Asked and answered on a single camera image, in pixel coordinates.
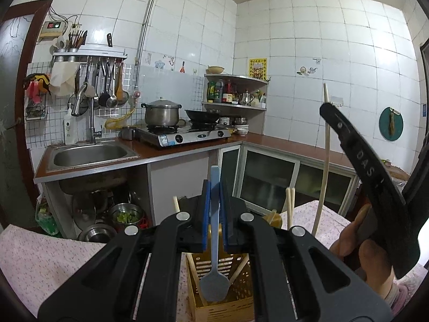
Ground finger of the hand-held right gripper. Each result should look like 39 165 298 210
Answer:
319 101 422 280

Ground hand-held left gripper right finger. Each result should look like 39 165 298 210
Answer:
219 175 395 322

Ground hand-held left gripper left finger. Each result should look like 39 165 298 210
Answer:
38 179 213 322

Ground light blue plastic spoon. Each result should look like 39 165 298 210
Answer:
199 166 230 302

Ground yellow slotted utensil holder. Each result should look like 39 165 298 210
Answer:
185 209 283 317

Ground row of hanging kitchen utensils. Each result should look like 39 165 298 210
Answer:
75 57 130 108

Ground person's right hand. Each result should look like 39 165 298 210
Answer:
329 204 397 297

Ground round green cutting board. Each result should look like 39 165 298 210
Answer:
379 106 404 142

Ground steel bowl with green vegetables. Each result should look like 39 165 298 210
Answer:
109 203 145 234

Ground steel gas stove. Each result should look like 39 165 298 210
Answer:
135 122 233 148

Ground kitchen counter with cabinets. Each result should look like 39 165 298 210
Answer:
34 132 363 239

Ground stack of white bowls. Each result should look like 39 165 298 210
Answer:
234 117 250 137

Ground black wok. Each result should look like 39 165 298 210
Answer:
184 108 222 124

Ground steel pot with lid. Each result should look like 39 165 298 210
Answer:
141 97 183 127

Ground steel pot lid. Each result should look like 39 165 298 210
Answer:
72 191 108 229

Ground stainless steel sink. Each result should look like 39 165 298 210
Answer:
45 141 141 172

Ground white corner shelf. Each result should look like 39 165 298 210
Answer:
202 73 269 111

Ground steel kitchen faucet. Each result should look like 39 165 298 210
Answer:
71 84 103 145

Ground green plastic bag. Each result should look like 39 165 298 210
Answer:
35 198 61 237

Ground white dish soap bottle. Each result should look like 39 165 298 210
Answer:
64 104 79 146

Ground floral pink tablecloth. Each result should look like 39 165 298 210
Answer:
0 199 356 322

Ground white hanging cloth bag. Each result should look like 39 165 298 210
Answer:
50 62 81 97

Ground red and yellow rubber gloves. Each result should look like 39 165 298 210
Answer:
23 73 53 96

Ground cutlery cup with dark chopsticks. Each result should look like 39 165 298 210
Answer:
67 30 88 53

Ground dark wooden glass door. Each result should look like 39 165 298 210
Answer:
0 0 54 229

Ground yellow hose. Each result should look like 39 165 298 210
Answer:
105 107 138 130

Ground yellow wall poster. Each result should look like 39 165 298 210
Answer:
249 58 268 81

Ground steel wall utensil rack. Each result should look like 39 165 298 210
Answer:
51 45 128 62

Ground small wire wall basket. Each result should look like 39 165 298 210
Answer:
25 96 48 122

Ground grey wall pipe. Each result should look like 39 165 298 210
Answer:
132 0 165 105

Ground white wall controller red display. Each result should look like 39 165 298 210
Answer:
40 21 66 40

